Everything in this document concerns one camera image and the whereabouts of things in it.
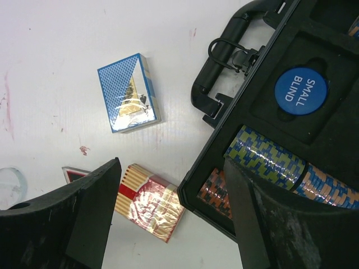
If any tan blue chip roll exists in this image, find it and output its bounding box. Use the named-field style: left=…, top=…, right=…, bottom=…
left=293, top=164, right=358, bottom=210

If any black poker set case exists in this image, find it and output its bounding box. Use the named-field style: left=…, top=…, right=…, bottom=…
left=178, top=1, right=358, bottom=239

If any blue playing card deck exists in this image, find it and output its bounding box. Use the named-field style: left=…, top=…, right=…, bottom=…
left=97, top=53, right=162, bottom=133

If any red Texas Hold'em card deck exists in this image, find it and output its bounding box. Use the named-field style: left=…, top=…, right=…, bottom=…
left=114, top=164, right=185, bottom=243

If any triangular all in button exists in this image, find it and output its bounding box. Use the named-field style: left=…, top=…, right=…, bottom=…
left=62, top=166, right=90, bottom=184

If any green blue chip roll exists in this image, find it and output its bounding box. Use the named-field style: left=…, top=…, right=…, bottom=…
left=224, top=126, right=306, bottom=190

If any blue small blind button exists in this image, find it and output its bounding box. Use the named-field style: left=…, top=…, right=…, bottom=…
left=274, top=67, right=328, bottom=116

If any clear round dealer button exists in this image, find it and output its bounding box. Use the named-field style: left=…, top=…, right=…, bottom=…
left=0, top=167, right=27, bottom=210

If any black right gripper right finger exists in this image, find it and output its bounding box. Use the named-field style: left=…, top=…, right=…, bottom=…
left=224, top=159, right=358, bottom=268

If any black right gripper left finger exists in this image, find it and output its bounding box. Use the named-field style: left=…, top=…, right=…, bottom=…
left=1, top=157, right=121, bottom=268

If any orange black chip roll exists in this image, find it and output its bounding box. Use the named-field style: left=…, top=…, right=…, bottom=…
left=197, top=168, right=232, bottom=220

